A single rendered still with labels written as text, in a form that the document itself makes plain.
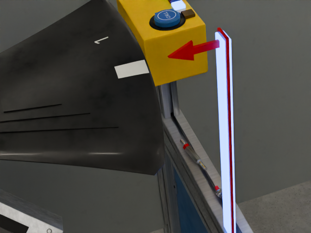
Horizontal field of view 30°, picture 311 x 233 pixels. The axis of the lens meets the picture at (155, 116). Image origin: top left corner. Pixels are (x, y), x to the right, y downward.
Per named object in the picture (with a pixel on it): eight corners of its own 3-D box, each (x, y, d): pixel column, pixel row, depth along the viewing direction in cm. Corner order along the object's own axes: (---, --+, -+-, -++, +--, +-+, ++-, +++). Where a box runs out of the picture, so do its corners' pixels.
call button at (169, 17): (151, 21, 90) (150, 11, 88) (175, 15, 90) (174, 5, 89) (159, 33, 87) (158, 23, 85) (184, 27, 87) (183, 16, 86)
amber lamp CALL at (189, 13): (180, 14, 89) (180, 10, 89) (191, 11, 90) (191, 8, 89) (184, 19, 88) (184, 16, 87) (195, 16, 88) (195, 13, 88)
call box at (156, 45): (123, 46, 103) (114, -7, 96) (176, 33, 105) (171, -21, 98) (150, 96, 91) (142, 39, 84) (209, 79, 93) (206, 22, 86)
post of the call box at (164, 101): (159, 109, 106) (152, 52, 98) (175, 105, 106) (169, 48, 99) (164, 119, 104) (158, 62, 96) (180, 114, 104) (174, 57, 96)
